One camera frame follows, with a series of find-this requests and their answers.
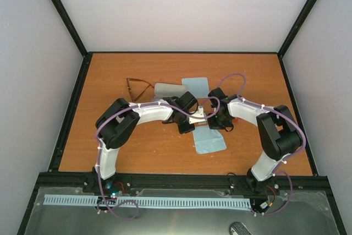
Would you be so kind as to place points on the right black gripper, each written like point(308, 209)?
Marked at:
point(213, 125)

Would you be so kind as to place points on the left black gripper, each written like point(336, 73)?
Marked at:
point(182, 129)

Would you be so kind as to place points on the blue cleaning cloth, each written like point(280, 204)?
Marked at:
point(208, 140)
point(197, 86)

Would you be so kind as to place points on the pink glasses case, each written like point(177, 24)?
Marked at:
point(164, 90)

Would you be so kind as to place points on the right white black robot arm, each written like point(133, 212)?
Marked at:
point(280, 136)

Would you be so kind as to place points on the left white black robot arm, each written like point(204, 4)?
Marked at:
point(116, 125)

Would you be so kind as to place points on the brown sunglasses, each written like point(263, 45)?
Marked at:
point(137, 88)

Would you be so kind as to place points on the black oval remote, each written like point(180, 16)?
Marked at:
point(238, 228)

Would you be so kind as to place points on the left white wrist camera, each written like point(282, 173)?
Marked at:
point(197, 117)

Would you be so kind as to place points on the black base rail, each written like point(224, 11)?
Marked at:
point(88, 181)

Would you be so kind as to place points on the blue slotted cable duct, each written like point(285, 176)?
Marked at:
point(150, 202)

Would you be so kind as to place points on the right black frame post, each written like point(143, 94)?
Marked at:
point(299, 21)

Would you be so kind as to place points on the black frame post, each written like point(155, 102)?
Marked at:
point(299, 21)
point(62, 12)

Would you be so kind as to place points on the left black frame post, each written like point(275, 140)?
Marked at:
point(62, 12)

